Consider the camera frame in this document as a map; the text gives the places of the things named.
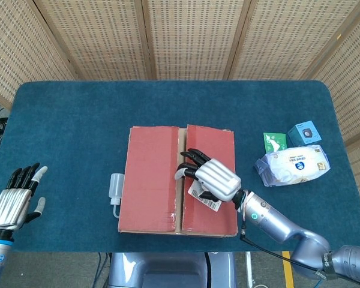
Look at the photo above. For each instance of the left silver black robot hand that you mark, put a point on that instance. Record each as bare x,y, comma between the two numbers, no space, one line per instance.
10,204

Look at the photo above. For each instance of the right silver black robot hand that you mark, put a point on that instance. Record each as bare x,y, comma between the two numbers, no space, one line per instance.
217,178

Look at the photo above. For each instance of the red cardboard shipping box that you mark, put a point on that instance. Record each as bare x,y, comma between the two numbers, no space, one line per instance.
150,180

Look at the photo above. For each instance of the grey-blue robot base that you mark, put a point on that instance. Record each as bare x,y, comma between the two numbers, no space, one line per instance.
156,270

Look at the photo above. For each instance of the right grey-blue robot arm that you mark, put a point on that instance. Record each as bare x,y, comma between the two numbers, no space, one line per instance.
276,222

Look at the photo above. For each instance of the small teal speaker box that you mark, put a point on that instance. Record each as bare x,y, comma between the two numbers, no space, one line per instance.
306,133

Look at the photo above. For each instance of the green white packet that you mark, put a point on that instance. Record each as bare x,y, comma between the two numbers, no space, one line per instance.
273,141

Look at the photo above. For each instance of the white blue tissue pack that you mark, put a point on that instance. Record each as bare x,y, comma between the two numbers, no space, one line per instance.
294,165

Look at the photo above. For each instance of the clear plastic squeeze bottle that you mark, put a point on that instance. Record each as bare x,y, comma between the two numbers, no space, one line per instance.
116,186

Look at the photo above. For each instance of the woven bamboo folding screen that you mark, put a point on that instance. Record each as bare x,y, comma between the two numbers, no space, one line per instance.
192,36

